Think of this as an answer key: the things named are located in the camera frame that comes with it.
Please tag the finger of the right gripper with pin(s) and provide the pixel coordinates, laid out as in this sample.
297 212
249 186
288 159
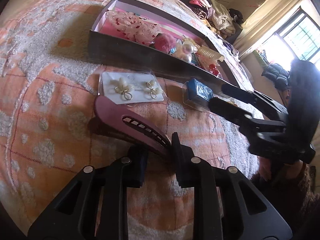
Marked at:
260 101

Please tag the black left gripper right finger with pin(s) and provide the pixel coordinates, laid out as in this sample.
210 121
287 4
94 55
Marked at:
226 204

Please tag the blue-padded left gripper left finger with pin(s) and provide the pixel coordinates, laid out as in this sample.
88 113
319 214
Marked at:
93 205

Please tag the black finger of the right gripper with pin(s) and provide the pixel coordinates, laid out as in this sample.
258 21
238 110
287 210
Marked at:
247 124

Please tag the red cherry hair clips pack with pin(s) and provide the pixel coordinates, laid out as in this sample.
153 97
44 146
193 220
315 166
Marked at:
212 68

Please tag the cream large claw clip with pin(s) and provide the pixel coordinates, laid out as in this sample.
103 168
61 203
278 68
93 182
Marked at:
205 51

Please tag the cream pearl claw clip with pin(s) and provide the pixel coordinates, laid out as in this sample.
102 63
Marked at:
184 50

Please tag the mauve oval hair clip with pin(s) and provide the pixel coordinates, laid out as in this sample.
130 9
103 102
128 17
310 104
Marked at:
117 121

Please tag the pink pompom hair clip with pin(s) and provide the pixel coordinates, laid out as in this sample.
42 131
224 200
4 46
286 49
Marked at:
164 42

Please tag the sheer pink bow hair clip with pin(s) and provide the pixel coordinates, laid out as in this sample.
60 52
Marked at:
130 27

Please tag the black puffer jacket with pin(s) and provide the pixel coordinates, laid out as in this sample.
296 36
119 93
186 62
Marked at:
278 75

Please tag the window with grille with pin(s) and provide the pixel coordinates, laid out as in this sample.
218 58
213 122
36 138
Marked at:
297 38

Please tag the white orange textured blanket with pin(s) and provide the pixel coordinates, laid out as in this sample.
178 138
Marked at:
62 104

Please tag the pile of mixed clothes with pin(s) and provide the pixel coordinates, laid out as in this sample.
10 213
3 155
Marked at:
222 21

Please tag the earring card in plastic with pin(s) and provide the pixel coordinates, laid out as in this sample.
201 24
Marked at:
124 88

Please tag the cream curtain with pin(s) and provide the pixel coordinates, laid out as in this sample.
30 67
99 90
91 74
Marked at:
260 22

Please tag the black shallow box pink lining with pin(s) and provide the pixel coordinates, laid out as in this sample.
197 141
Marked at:
105 48

